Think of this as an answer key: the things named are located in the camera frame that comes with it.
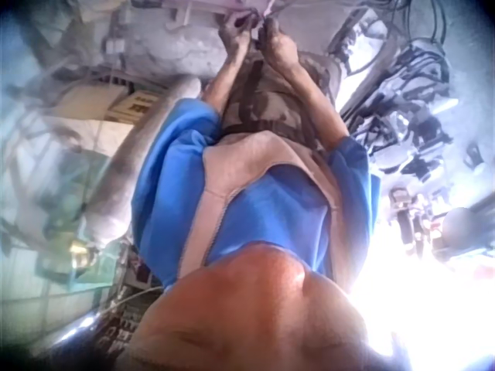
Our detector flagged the cluttered metal rack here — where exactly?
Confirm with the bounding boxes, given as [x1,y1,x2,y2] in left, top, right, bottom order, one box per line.
[92,243,167,360]

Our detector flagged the grey round object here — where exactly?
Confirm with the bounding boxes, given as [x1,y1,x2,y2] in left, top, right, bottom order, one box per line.
[441,206,484,248]

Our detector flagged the thin white wire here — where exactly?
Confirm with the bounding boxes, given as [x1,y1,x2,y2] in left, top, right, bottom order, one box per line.
[249,0,278,41]

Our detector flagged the person's legs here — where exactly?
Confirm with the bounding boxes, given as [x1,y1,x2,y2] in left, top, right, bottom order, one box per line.
[219,49,346,156]

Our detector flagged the cardboard box with printed label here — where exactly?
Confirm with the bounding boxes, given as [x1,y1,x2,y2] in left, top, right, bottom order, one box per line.
[106,89,162,126]

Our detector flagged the person's right hand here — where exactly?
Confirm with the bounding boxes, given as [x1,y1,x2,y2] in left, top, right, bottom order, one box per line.
[256,18,307,73]

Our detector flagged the person's left hand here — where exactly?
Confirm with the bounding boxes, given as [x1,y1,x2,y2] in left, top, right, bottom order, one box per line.
[216,13,257,59]

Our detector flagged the heap of black cables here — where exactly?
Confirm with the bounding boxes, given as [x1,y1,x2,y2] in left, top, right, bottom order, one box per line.
[336,0,469,186]

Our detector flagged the red and black tools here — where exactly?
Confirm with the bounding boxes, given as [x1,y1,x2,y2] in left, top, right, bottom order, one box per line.
[387,184,440,254]

